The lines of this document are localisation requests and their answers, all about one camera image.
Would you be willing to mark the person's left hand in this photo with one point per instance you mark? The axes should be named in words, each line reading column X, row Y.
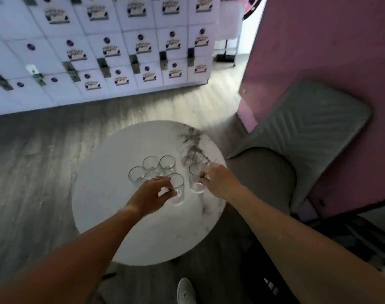
column 148, row 196

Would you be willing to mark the person's right hand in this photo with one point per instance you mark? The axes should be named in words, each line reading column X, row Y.
column 222, row 182

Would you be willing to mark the person's left thumb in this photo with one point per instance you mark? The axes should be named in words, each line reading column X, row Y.
column 169, row 194

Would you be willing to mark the person's right thumb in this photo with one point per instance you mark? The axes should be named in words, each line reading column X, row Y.
column 204, row 179

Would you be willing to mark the clear drinking glass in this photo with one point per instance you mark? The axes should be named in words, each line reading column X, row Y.
column 150, row 163
column 136, row 176
column 167, row 163
column 179, row 199
column 195, row 186

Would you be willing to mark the person's right forearm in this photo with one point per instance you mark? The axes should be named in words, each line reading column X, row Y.
column 306, row 246

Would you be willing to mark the person's left forearm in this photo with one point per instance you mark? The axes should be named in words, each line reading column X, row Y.
column 68, row 259

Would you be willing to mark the white shoe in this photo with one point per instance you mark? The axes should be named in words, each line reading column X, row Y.
column 186, row 292

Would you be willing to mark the grey padded chair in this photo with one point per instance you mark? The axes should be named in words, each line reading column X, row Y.
column 306, row 129

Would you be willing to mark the black striped trouser leg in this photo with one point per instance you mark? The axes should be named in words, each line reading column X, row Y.
column 268, row 281

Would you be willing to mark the white draped stand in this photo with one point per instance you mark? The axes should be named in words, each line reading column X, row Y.
column 228, row 25

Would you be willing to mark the white locker cabinet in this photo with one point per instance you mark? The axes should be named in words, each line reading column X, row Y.
column 100, row 44

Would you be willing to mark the round pink black sign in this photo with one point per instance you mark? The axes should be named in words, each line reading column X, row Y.
column 252, row 7

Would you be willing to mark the pink partition panel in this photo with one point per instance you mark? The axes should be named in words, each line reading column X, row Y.
column 322, row 44

